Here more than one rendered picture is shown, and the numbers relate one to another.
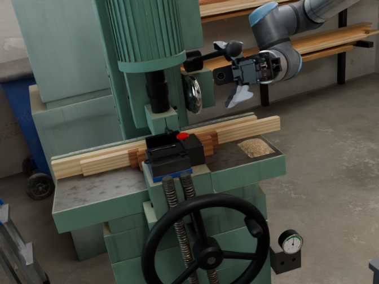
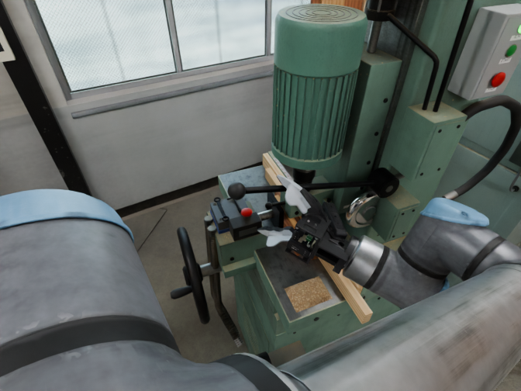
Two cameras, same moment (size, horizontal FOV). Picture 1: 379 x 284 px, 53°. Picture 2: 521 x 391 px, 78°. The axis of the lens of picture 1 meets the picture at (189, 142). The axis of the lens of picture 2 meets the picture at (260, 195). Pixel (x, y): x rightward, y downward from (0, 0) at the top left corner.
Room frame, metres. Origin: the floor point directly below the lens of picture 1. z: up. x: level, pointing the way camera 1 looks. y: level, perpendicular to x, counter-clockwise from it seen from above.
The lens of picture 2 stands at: (0.75, -0.59, 1.61)
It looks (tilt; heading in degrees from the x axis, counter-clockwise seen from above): 41 degrees down; 80
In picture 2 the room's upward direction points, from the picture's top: straight up
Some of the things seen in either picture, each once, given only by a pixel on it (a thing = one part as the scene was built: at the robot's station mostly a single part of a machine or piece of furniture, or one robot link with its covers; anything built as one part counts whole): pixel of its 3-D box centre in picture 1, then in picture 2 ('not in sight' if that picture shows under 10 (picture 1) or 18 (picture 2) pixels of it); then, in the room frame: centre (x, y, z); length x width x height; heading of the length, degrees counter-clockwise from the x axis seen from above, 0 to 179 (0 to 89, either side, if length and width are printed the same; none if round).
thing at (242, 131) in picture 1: (185, 144); (306, 229); (1.00, 0.01, 0.92); 0.59 x 0.02 x 0.04; 101
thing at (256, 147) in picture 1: (255, 145); (308, 291); (0.95, -0.18, 0.91); 0.10 x 0.07 x 0.02; 11
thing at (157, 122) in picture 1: (163, 122); (307, 198); (1.01, 0.07, 0.99); 0.14 x 0.07 x 0.09; 11
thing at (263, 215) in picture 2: (167, 154); (265, 215); (0.89, 0.06, 0.95); 0.09 x 0.07 x 0.09; 101
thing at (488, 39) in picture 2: not in sight; (491, 53); (1.33, -0.01, 1.40); 0.10 x 0.06 x 0.16; 11
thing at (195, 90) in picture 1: (193, 94); (366, 209); (1.14, -0.03, 1.02); 0.12 x 0.03 x 0.12; 11
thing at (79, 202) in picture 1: (172, 182); (263, 234); (0.88, 0.06, 0.87); 0.61 x 0.30 x 0.06; 101
